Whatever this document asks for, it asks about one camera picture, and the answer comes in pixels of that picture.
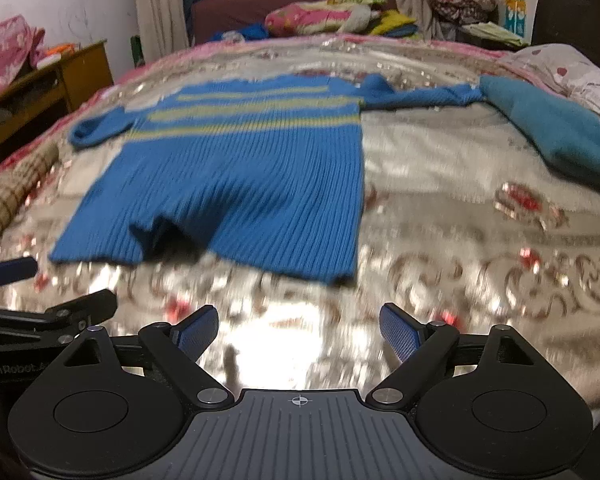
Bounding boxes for pink floral cloth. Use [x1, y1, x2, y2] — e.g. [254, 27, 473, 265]
[0, 14, 47, 106]

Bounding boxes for heart print pillow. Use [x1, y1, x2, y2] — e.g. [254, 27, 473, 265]
[497, 42, 600, 133]

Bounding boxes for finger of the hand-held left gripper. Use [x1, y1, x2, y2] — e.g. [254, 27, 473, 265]
[0, 256, 39, 291]
[0, 288, 119, 333]

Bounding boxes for blue crumpled cloth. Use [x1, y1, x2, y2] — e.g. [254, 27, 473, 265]
[210, 22, 272, 44]

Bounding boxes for yellow green folded cloths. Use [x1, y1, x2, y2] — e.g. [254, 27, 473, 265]
[370, 9, 421, 39]

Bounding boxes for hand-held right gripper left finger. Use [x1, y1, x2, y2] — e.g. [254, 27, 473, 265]
[62, 305, 236, 408]

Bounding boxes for dark wooden headboard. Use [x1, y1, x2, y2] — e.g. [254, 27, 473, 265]
[530, 0, 600, 81]

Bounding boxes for wooden desk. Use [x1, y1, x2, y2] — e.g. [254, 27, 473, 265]
[0, 40, 115, 181]

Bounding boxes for blue and yellow carton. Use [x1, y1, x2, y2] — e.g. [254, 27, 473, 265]
[504, 0, 529, 34]

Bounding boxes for teal folded cloth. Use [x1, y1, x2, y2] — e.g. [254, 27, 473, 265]
[480, 75, 600, 184]

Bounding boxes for light green folded cloth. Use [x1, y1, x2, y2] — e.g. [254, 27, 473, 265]
[462, 21, 527, 49]

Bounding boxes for brown checked cloth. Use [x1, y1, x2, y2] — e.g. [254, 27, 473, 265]
[0, 142, 61, 261]

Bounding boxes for floral satin bedspread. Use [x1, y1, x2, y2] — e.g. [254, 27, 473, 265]
[0, 32, 600, 411]

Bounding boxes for blue striped knit sweater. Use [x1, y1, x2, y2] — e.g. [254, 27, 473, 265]
[49, 72, 486, 288]

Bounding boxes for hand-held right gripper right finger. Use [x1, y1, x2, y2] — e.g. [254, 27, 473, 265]
[367, 303, 540, 407]

